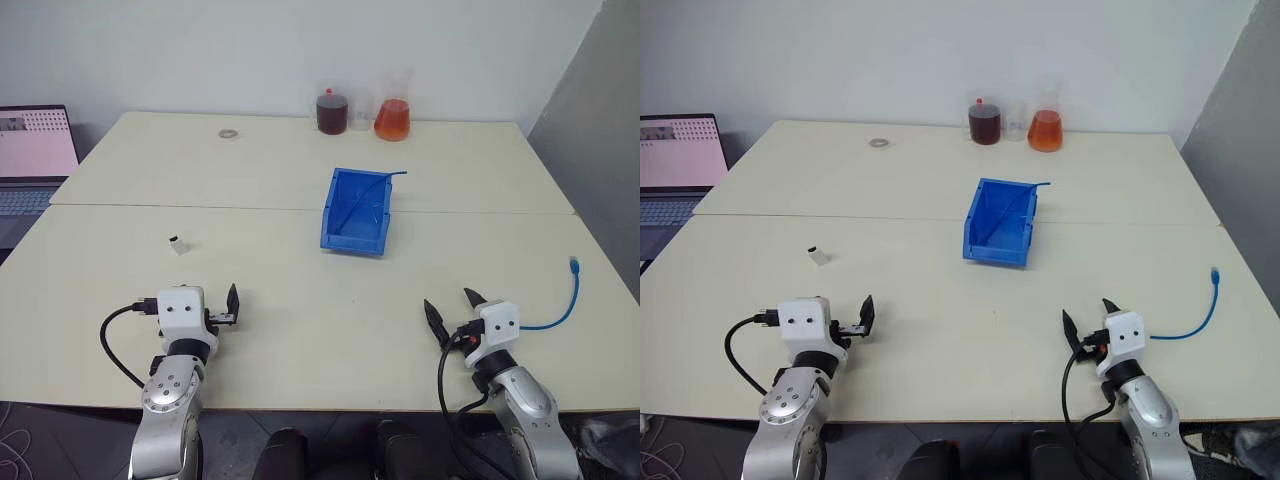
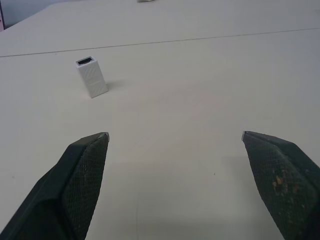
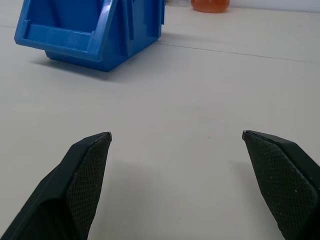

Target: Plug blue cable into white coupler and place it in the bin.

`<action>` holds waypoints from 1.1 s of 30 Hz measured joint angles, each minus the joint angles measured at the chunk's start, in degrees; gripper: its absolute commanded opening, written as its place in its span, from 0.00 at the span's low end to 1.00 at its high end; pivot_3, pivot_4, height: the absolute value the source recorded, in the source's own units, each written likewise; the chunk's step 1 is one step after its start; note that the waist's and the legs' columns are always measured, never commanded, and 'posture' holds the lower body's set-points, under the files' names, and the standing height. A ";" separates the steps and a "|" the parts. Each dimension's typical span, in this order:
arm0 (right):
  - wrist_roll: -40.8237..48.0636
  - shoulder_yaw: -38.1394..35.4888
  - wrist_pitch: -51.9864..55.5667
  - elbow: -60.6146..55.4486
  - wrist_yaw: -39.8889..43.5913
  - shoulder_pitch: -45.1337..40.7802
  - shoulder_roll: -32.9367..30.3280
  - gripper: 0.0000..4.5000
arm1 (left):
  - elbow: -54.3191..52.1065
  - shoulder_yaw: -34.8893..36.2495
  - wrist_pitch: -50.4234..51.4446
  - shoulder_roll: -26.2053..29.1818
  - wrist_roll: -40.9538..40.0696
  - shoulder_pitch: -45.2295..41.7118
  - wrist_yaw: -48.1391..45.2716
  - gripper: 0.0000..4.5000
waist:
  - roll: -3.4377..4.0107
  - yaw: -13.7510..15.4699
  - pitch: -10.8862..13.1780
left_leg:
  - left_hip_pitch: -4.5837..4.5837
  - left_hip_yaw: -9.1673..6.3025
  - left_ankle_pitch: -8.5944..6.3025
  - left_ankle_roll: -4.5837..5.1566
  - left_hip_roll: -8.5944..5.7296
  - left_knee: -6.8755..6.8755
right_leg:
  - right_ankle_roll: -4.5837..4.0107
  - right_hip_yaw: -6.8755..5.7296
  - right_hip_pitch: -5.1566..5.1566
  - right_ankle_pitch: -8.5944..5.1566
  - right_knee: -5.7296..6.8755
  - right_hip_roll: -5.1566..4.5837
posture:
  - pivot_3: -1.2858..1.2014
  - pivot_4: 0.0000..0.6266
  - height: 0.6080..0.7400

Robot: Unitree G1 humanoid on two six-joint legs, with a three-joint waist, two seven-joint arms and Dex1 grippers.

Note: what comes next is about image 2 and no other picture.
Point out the pale object at table edge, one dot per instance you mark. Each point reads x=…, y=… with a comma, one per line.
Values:
x=145, y=1

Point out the dark furniture panel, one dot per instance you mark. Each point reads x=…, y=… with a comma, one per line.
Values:
x=1, y=15

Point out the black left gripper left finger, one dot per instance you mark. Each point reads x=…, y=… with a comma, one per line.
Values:
x=67, y=187

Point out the small white rectangular box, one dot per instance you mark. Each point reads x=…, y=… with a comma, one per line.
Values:
x=91, y=76

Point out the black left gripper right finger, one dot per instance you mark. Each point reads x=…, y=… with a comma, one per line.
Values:
x=282, y=185

